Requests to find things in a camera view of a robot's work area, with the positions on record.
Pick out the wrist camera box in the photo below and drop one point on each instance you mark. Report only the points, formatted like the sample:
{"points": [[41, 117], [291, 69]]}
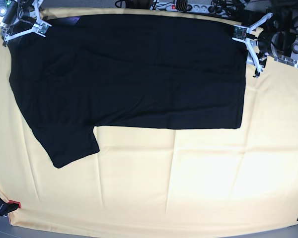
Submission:
{"points": [[240, 33], [41, 28]]}

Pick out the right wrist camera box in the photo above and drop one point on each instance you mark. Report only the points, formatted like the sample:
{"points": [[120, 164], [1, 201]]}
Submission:
{"points": [[41, 28]]}

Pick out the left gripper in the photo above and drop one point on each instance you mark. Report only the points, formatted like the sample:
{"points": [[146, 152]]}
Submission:
{"points": [[264, 43]]}

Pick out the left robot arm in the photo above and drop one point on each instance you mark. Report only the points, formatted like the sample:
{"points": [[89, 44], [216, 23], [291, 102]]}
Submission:
{"points": [[284, 23]]}

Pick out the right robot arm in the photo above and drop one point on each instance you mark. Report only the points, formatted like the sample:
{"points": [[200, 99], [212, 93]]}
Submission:
{"points": [[20, 26]]}

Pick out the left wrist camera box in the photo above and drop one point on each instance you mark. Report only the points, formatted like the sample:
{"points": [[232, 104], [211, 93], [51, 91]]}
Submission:
{"points": [[240, 33]]}

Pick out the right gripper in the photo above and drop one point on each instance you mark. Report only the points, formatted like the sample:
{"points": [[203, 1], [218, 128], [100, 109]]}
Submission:
{"points": [[13, 13]]}

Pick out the black T-shirt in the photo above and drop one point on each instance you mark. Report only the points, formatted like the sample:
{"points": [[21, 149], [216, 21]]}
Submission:
{"points": [[125, 70]]}

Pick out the yellow table cloth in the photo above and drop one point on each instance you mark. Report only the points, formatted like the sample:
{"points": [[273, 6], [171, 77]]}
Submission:
{"points": [[160, 183]]}

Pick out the white power strip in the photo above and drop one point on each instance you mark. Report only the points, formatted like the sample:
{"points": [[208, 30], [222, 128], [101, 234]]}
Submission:
{"points": [[217, 7]]}

